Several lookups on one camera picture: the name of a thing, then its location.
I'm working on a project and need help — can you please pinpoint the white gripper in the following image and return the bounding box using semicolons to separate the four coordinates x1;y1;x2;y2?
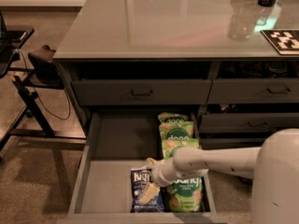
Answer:
138;157;208;205

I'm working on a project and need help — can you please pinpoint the blue Kettle chip bag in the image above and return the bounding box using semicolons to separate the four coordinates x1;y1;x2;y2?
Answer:
130;166;164;213

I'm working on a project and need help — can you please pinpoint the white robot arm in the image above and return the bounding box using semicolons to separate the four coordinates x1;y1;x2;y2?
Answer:
138;128;299;224

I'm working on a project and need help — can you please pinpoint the front green Dang chip bag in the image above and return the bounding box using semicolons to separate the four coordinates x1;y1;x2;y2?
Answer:
166;177;203;213

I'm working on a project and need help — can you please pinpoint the green dang chip bag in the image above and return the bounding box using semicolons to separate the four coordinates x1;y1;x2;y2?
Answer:
159;121;193;140
166;177;203;213
162;139;200;159
158;112;189;123

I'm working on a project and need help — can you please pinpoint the open grey middle drawer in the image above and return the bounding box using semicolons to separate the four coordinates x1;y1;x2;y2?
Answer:
57;110;227;224

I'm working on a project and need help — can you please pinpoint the rear green Dang chip bag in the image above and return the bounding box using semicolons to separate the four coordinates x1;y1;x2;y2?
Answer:
158;112;189;123

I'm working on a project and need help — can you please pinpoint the grey bottom right drawer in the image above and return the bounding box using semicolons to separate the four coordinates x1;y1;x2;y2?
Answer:
201;138;264;150

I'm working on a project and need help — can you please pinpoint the grey middle right drawer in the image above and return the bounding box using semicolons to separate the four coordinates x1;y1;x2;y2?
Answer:
199;113;299;133

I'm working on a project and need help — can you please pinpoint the grey top left drawer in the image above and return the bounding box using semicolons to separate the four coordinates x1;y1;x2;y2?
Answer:
72;79;211;105

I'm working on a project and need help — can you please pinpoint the grey top right drawer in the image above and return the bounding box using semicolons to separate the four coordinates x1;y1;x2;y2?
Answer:
207;78;299;105

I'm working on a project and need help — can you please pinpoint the grey kitchen counter cabinet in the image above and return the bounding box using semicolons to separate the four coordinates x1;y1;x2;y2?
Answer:
55;0;299;139

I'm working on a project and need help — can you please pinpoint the black rolling stand desk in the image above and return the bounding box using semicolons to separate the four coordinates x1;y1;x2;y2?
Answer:
0;12;85;150

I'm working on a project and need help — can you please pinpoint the black white fiducial marker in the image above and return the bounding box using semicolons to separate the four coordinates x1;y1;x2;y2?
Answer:
261;29;299;55

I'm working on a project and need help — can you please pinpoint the black cable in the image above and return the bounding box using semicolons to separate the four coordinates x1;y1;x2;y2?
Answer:
13;49;72;121

